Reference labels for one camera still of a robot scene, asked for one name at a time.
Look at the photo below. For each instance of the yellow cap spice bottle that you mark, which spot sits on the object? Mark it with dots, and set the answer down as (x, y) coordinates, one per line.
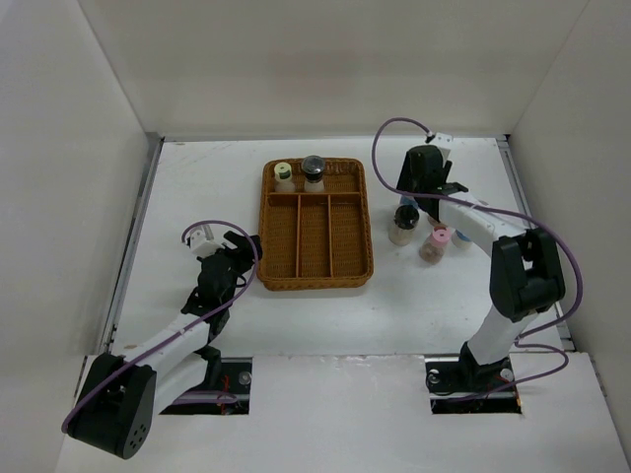
(283, 178)

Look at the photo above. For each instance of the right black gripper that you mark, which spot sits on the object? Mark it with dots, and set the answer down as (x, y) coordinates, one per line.
(406, 179)

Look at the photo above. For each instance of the pink cap spice jar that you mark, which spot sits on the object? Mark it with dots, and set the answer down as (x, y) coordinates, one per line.
(434, 247)

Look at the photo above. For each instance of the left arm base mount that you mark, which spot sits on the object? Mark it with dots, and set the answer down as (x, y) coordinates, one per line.
(225, 392)

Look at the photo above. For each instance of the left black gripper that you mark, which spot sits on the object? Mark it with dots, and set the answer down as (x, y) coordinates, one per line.
(245, 258)

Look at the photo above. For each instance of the silver cap blue label bottle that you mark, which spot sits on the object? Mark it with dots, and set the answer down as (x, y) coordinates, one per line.
(408, 201)

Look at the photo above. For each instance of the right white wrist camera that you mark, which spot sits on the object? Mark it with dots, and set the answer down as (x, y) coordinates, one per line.
(443, 142)

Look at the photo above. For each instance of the black cap salt grinder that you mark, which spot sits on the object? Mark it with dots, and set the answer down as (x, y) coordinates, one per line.
(313, 168)

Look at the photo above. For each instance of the brown wicker divided tray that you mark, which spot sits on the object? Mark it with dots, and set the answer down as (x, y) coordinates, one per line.
(316, 240)

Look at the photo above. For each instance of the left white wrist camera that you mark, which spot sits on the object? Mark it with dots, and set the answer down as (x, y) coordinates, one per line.
(198, 237)

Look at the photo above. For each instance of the black cap pepper jar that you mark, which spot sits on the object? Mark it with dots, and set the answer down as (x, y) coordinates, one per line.
(403, 225)

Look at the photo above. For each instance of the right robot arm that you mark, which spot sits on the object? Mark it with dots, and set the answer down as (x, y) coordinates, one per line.
(526, 278)

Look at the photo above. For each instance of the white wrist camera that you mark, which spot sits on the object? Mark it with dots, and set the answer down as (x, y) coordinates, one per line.
(443, 142)
(198, 237)

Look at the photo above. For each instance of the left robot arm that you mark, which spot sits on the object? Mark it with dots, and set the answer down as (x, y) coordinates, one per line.
(178, 367)

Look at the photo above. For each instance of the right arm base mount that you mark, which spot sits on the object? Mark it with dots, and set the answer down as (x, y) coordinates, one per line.
(458, 389)

